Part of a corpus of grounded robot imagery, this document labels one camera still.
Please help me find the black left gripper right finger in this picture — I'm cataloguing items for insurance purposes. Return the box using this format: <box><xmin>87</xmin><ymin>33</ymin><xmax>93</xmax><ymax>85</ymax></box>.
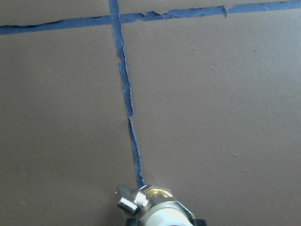
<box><xmin>192</xmin><ymin>219</ymin><xmax>207</xmax><ymax>226</ymax></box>

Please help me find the white and brass PPR valve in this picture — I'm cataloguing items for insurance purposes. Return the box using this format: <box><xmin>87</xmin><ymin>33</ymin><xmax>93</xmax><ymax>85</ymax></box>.
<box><xmin>116</xmin><ymin>185</ymin><xmax>197</xmax><ymax>226</ymax></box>

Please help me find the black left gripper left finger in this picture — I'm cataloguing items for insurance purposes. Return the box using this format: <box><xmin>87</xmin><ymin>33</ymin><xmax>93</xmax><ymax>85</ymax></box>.
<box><xmin>125</xmin><ymin>218</ymin><xmax>139</xmax><ymax>226</ymax></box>

